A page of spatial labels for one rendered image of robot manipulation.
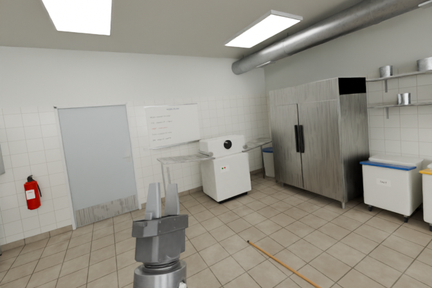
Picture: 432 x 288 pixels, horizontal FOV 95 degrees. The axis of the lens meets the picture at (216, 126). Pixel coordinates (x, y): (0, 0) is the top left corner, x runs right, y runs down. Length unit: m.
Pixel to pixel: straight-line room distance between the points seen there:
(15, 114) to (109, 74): 1.45
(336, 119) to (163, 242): 3.24
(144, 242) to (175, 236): 0.05
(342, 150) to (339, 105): 0.68
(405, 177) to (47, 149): 5.18
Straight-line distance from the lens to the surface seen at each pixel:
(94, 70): 4.18
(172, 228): 0.40
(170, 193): 0.44
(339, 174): 3.63
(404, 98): 3.86
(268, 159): 5.08
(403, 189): 3.64
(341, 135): 3.51
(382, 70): 3.95
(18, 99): 4.24
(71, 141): 4.14
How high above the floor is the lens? 1.72
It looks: 4 degrees down
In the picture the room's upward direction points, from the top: 6 degrees counter-clockwise
